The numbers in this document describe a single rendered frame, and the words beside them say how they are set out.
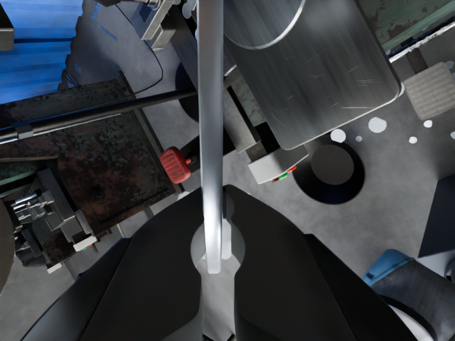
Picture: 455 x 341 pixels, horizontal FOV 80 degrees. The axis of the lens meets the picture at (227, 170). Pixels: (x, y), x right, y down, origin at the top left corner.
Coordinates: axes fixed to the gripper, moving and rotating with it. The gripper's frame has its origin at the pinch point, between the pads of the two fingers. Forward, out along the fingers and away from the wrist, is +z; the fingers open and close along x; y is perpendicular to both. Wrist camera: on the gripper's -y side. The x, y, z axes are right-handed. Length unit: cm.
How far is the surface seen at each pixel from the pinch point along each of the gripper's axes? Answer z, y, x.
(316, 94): 17.9, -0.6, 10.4
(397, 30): 25.7, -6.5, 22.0
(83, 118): 88, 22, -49
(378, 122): 25.2, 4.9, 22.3
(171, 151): 37.4, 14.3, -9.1
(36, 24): 195, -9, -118
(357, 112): 15.0, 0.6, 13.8
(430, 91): 60, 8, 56
